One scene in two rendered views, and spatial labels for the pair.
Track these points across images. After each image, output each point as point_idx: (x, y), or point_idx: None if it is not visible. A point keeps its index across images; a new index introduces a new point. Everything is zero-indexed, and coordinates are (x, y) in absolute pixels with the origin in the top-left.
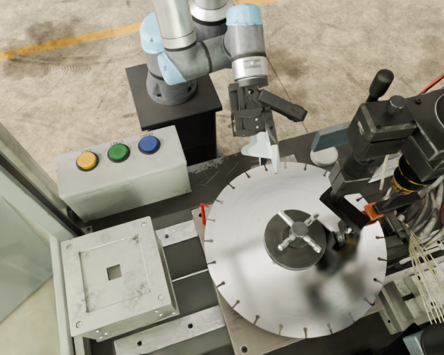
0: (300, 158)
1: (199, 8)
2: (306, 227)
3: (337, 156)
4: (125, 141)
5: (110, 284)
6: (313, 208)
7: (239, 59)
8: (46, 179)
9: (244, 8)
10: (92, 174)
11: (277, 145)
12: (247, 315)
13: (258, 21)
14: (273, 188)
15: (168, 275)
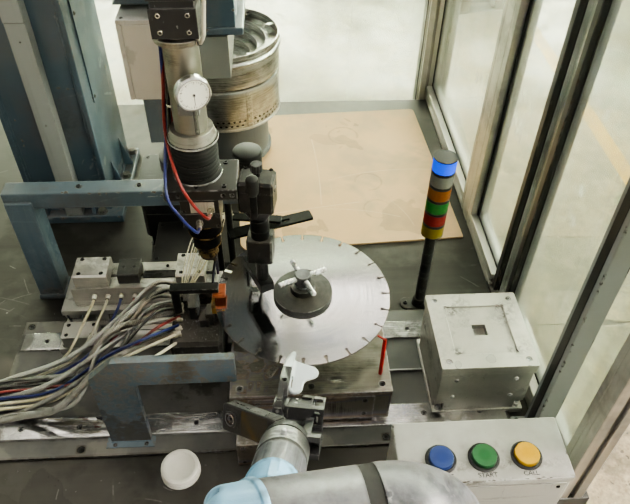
0: (215, 476)
1: None
2: (296, 273)
3: (166, 456)
4: (475, 473)
5: (482, 321)
6: (271, 313)
7: (300, 445)
8: (578, 448)
9: (274, 473)
10: (516, 436)
11: (284, 365)
12: (363, 256)
13: (256, 465)
14: (303, 339)
15: (425, 367)
